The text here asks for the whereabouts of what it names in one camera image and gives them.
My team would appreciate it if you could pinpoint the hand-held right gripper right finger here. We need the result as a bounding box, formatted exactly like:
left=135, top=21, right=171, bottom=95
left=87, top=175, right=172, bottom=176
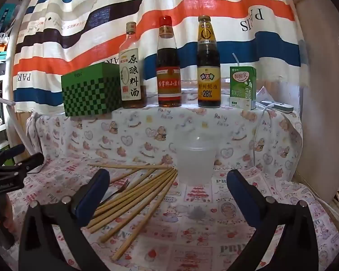
left=226, top=169, right=320, bottom=271

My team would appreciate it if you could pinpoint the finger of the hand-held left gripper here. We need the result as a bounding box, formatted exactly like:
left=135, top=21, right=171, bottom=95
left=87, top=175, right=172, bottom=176
left=0, top=152, right=45, bottom=180
left=0, top=144, right=26, bottom=166

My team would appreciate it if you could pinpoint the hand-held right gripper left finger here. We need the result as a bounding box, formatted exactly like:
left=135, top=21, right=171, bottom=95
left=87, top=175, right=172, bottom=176
left=18, top=169, right=111, bottom=271

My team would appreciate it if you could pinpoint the small dark metal fork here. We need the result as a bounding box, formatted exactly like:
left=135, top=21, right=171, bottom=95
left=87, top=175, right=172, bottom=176
left=100, top=180, right=130, bottom=204

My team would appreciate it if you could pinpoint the pile of wooden chopsticks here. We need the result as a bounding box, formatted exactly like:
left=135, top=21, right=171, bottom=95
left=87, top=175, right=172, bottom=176
left=86, top=163, right=178, bottom=262

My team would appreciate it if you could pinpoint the clear plastic cup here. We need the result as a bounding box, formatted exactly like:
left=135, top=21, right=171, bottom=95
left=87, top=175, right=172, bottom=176
left=174, top=143, right=219, bottom=186

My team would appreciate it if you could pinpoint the person's left hand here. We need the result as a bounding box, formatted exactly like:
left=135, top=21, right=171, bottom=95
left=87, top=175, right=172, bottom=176
left=0, top=195, right=17, bottom=232

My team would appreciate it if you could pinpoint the white plastic pipe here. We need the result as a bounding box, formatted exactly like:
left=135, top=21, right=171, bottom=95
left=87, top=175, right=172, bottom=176
left=0, top=94, right=32, bottom=163

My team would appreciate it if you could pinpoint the red pink patchwork print cloth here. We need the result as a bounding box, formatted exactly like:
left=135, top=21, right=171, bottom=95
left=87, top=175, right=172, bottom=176
left=6, top=158, right=339, bottom=271

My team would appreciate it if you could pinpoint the bear print cloth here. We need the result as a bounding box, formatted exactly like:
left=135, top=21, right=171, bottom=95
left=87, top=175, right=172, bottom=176
left=27, top=102, right=303, bottom=182

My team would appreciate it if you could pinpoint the green checkered box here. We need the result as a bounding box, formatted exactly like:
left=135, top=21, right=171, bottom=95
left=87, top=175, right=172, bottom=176
left=61, top=62, right=122, bottom=117

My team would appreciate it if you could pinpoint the white power strip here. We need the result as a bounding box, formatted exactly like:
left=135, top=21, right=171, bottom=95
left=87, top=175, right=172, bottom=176
left=260, top=100, right=294, bottom=113

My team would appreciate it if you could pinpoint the stack of cardboard boxes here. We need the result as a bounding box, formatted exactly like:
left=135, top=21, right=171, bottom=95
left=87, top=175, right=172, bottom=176
left=0, top=3, right=15, bottom=77

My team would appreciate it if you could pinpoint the green milk carton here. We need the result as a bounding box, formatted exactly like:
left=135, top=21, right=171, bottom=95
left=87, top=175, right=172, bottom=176
left=229, top=65, right=257, bottom=110

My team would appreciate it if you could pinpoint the beige wooden board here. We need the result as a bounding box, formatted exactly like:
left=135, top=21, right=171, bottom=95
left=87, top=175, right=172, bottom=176
left=292, top=0, right=339, bottom=201

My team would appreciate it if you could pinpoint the clear cooking wine bottle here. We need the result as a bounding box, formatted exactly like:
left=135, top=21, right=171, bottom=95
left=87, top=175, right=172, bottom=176
left=119, top=22, right=147, bottom=109

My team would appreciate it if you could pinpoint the yellow label sauce bottle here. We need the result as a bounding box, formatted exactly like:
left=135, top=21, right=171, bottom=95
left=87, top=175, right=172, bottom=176
left=197, top=15, right=222, bottom=108

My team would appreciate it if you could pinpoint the red cap oil bottle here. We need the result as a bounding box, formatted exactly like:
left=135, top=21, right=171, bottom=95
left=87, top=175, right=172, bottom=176
left=157, top=15, right=182, bottom=108

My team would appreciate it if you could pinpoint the striped hanging cloth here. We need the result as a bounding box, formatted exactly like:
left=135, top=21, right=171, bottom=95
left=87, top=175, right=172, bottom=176
left=13, top=0, right=306, bottom=114

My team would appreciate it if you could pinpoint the white power cable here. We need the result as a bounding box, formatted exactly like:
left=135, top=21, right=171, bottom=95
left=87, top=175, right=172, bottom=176
left=253, top=102, right=276, bottom=166

